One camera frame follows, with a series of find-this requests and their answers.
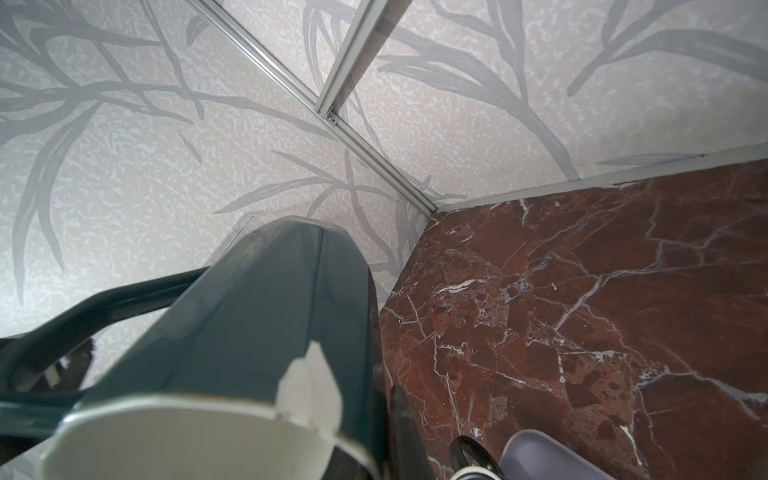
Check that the lavender plastic tray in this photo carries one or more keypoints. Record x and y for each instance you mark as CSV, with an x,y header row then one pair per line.
x,y
531,454

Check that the dark green mug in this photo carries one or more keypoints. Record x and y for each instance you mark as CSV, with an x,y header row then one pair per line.
x,y
259,366

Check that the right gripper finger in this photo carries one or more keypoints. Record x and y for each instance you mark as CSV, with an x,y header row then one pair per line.
x,y
407,457

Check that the black enamel mug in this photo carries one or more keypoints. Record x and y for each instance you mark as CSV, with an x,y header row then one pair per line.
x,y
470,460

